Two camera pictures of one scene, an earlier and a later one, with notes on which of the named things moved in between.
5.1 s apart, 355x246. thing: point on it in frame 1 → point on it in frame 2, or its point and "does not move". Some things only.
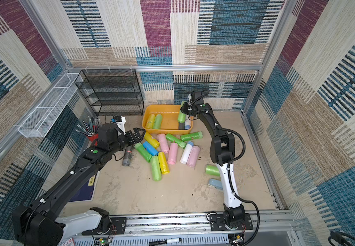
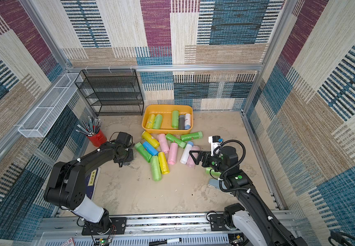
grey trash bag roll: [181, 125] does not move
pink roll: [193, 158] does not move
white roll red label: [187, 124] does not move
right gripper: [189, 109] → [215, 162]
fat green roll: [212, 170] does not move
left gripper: [130, 135] → [131, 158]
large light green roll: [157, 123] does not move
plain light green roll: [181, 116] → [175, 119]
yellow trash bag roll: [151, 118] does not move
